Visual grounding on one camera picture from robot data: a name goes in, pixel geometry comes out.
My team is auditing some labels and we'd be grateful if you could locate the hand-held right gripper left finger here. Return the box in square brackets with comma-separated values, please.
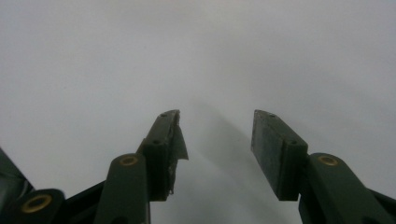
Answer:
[93, 109, 190, 224]

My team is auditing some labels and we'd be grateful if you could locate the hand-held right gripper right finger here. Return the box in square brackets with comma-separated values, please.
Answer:
[250, 109, 396, 224]

